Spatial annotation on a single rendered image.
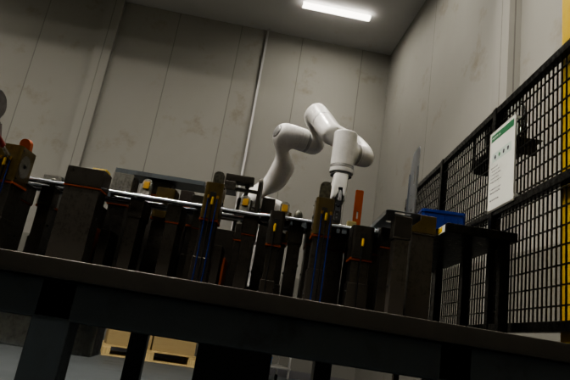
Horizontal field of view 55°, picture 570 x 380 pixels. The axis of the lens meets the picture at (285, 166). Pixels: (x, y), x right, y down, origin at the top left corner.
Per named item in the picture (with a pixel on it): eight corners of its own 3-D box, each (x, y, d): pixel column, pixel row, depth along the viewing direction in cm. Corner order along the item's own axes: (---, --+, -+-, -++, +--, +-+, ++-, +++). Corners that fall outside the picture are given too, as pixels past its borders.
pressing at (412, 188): (410, 237, 186) (419, 144, 196) (403, 243, 197) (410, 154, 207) (412, 238, 186) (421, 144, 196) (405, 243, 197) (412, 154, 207)
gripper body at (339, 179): (328, 175, 198) (325, 204, 195) (332, 166, 189) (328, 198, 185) (349, 178, 198) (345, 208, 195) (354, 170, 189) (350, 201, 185)
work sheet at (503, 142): (513, 199, 176) (516, 111, 185) (486, 215, 198) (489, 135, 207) (519, 201, 176) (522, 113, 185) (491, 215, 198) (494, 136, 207)
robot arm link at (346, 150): (348, 172, 200) (326, 166, 196) (352, 138, 203) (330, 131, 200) (360, 168, 192) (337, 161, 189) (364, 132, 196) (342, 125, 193)
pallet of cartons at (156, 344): (196, 364, 871) (206, 313, 894) (193, 369, 768) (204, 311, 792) (103, 349, 861) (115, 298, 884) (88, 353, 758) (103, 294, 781)
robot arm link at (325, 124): (343, 140, 224) (369, 175, 198) (309, 129, 219) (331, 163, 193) (353, 120, 221) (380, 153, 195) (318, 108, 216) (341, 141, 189)
